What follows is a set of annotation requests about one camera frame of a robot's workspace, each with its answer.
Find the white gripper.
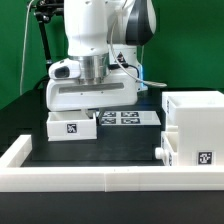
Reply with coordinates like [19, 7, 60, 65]
[46, 70, 137, 119]

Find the white drawer box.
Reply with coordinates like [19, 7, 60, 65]
[155, 131, 178, 166]
[46, 110, 97, 141]

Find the white front drawer box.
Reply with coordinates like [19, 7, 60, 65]
[155, 131, 178, 166]

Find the white drawer cabinet frame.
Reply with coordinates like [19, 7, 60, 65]
[162, 91, 224, 166]

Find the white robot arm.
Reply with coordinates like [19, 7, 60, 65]
[46, 0, 156, 112]

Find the white marker tag sheet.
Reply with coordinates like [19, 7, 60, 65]
[100, 111, 161, 126]

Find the white U-shaped boundary fence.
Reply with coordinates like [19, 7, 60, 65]
[0, 135, 224, 192]

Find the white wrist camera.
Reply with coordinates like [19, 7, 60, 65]
[48, 58, 81, 80]

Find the black camera stand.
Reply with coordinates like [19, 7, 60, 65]
[31, 0, 64, 65]

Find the white cable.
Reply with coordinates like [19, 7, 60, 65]
[19, 0, 36, 96]

